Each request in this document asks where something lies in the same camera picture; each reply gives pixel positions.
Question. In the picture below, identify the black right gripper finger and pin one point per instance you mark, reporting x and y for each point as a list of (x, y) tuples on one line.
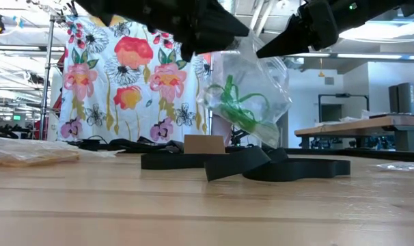
[(282, 44)]

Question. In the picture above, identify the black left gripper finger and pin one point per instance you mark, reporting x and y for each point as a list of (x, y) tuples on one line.
[(234, 29), (190, 55)]

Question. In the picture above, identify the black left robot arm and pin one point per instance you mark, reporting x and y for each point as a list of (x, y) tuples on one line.
[(125, 8)]

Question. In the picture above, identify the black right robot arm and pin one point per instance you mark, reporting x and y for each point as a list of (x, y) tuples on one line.
[(381, 8)]

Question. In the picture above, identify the ceiling light strip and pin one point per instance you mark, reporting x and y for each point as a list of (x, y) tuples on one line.
[(364, 55)]

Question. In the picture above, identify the small brown cardboard box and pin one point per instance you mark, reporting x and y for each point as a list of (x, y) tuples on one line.
[(203, 143)]

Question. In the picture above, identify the white floral cloth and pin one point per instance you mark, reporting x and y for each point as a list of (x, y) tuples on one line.
[(101, 68)]

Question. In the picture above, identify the black tripod stand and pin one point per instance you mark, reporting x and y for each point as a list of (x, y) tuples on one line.
[(237, 135)]

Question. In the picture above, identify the gray workbench with wooden top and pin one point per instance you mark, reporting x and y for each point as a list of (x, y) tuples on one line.
[(347, 127)]

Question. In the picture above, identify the gray upright panels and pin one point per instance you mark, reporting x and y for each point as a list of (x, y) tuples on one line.
[(403, 97)]

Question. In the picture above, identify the stack of clear plastic bags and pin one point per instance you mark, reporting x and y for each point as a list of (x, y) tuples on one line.
[(401, 166)]

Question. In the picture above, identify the black metal stand frame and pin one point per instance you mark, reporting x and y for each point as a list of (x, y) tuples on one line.
[(343, 94)]

